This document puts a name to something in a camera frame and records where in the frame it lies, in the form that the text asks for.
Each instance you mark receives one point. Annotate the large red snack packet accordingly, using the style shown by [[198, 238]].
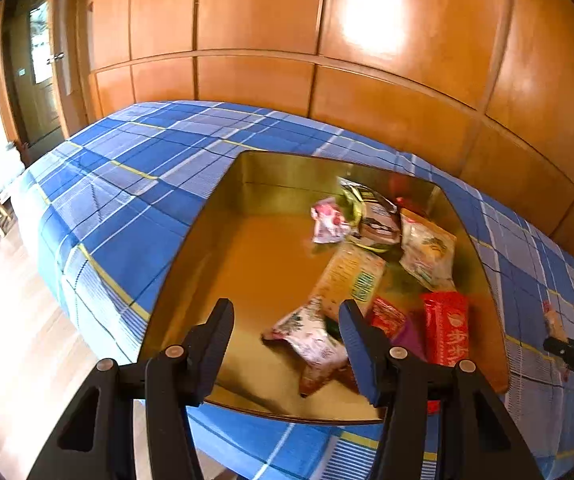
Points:
[[444, 327]]

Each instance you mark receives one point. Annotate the wooden wardrobe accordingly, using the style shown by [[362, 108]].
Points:
[[267, 85]]

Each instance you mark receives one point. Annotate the small red snack packet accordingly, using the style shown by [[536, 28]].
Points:
[[387, 315]]

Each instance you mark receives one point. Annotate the blue plaid bed sheet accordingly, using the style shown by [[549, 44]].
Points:
[[117, 160]]

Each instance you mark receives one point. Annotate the cream patterned snack packet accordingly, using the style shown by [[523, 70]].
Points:
[[312, 340]]

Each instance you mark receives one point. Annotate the orange snack packet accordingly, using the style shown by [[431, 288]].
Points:
[[347, 275]]

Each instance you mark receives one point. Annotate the beige snack packet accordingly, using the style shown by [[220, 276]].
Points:
[[427, 252]]

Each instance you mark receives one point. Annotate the pink snack packet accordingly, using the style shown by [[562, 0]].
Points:
[[329, 220]]

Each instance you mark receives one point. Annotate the black snack packet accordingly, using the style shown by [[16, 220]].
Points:
[[379, 220]]

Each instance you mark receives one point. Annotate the gold tin box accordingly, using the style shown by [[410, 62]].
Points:
[[267, 260]]

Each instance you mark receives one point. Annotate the wooden door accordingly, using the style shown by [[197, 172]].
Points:
[[37, 110]]

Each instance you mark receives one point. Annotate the long peanut bar packet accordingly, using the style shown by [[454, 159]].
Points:
[[554, 322]]

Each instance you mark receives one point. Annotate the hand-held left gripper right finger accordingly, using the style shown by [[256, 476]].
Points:
[[359, 350]]

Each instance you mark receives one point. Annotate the purple snack packet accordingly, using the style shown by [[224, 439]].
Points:
[[412, 337]]

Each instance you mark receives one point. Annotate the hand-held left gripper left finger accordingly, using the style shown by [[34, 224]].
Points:
[[219, 340]]

